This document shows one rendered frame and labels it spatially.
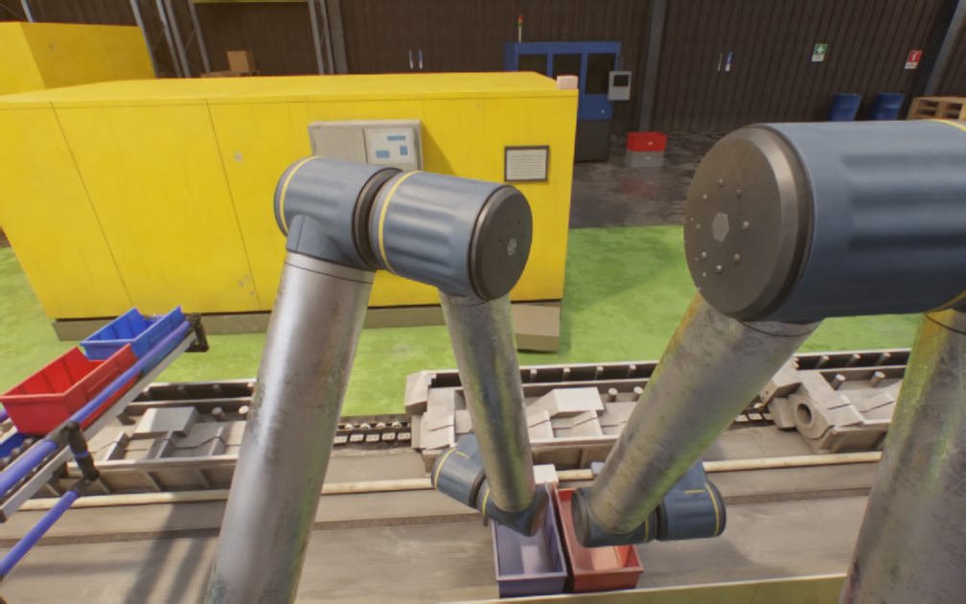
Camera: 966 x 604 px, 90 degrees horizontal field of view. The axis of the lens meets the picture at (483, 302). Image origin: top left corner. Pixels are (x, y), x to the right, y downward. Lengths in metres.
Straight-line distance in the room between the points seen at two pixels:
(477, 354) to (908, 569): 0.52
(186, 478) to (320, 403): 1.35
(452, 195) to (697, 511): 0.74
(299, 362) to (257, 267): 3.47
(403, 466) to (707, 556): 1.06
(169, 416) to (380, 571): 0.96
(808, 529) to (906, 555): 1.36
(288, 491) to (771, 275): 0.68
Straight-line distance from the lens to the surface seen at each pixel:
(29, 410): 1.74
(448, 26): 12.72
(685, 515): 1.04
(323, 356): 0.74
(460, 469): 1.20
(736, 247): 0.40
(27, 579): 2.16
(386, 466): 1.96
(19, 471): 1.48
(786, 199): 0.36
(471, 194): 0.58
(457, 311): 0.66
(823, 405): 2.25
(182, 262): 4.41
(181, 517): 2.06
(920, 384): 0.61
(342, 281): 0.72
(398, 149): 3.42
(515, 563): 1.68
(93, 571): 2.06
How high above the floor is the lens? 2.16
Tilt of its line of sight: 29 degrees down
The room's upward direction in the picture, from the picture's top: 1 degrees counter-clockwise
